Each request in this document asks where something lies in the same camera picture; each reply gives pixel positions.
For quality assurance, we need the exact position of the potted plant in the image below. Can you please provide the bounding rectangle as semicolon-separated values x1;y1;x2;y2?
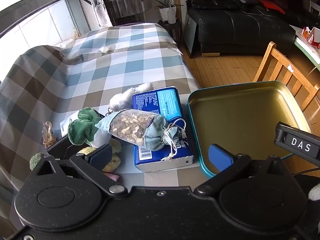
152;0;184;22

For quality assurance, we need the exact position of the black and white fuzzy cloth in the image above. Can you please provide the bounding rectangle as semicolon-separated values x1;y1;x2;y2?
308;183;320;201

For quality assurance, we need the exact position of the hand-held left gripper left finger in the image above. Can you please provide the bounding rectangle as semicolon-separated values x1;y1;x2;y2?
31;144;128;197

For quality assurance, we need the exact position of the black case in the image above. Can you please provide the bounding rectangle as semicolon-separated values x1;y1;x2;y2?
46;112;105;160

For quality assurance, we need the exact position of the yellow knitted cloth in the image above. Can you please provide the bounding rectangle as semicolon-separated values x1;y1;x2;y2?
76;139;122;173

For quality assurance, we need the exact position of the wooden chair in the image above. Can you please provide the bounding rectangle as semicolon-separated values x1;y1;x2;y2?
252;41;320;112

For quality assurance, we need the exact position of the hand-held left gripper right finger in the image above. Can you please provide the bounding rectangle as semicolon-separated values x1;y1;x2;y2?
194;144;297;198

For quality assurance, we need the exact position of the teal and gold tin tray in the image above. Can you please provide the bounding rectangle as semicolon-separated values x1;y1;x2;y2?
187;81;313;179

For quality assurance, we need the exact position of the white bottle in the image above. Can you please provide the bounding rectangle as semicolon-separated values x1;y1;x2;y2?
167;5;177;24

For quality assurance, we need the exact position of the red cushion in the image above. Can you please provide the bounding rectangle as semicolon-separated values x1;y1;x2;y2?
257;0;285;14

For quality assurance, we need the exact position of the dried plant bag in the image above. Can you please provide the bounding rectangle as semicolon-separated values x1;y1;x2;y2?
42;121;57;148

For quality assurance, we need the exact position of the black cable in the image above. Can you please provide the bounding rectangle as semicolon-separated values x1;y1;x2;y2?
291;167;320;177

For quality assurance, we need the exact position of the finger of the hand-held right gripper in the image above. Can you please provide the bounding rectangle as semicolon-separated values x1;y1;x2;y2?
274;121;320;167

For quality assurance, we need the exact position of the blue tissue pack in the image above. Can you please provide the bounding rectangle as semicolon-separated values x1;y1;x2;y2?
132;86;194;173

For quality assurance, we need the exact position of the checked blanket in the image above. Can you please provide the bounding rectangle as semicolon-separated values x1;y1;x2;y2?
0;22;200;230

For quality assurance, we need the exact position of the round dark stool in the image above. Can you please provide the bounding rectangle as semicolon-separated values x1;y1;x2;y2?
158;20;183;48

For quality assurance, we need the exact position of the wood chip sachet bag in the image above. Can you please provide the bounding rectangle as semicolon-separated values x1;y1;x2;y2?
95;109;187;162

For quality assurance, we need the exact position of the green scrubber ball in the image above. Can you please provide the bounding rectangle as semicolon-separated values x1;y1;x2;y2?
29;152;45;172

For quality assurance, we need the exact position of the patterned curtain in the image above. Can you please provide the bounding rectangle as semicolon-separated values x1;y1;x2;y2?
86;0;113;28

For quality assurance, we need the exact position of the green and white plush toy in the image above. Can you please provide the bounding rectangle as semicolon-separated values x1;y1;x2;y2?
67;107;112;148

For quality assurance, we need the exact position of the window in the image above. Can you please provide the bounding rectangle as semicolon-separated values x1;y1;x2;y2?
0;0;90;80

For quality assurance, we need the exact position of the black leather sofa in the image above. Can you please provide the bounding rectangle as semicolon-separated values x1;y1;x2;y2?
187;0;297;58

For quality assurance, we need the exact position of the leaning glass panel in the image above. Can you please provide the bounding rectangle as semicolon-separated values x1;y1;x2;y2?
184;12;198;58

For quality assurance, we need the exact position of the green edged table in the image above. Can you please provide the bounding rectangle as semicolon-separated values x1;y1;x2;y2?
294;25;320;70

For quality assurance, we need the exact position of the side table with cloth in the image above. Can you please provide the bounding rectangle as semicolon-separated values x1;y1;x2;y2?
104;0;153;25

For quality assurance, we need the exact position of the white card box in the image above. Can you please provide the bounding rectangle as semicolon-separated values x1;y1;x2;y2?
310;27;320;43

